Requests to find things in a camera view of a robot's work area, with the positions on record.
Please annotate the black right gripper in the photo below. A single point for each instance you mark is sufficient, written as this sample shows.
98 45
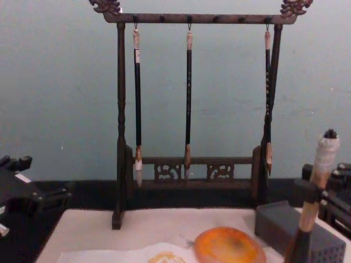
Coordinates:
344 200

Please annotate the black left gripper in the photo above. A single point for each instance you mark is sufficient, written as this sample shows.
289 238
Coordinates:
19 202

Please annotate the black rectangular block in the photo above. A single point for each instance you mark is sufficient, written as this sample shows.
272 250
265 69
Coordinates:
277 222

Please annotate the black table cloth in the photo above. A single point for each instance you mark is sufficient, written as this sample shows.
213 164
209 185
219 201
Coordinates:
90 194

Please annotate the round orange ink dish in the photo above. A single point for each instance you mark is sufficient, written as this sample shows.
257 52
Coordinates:
230 246

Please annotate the hanging brush with dark tip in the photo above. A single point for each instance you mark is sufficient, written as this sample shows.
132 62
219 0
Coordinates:
267 82

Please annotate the white paper sheet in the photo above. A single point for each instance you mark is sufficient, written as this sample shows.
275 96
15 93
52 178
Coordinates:
115 253

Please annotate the dark wooden brush rack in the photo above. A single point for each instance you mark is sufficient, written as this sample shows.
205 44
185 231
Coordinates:
121 109

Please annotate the white felt mat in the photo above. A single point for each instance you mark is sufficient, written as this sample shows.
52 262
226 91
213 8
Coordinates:
153 224

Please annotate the hanging brush with white tip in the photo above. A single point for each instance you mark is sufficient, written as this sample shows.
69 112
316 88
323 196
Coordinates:
137 96

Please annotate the hanging brush with grey tip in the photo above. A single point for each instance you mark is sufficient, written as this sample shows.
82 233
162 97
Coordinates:
188 96

